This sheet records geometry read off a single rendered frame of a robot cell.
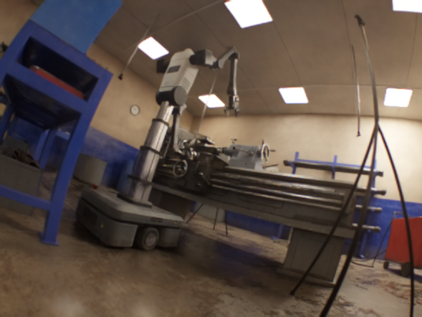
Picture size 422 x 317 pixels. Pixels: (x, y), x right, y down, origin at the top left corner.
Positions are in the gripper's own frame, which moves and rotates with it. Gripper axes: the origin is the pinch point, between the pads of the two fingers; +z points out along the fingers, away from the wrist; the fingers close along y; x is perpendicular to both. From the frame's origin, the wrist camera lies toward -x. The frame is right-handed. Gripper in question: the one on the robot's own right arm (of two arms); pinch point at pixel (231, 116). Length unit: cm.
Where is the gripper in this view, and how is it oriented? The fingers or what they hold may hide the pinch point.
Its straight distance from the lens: 201.7
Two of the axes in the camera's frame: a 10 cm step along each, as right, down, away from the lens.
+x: -5.5, 1.9, -8.2
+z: 0.0, 9.7, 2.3
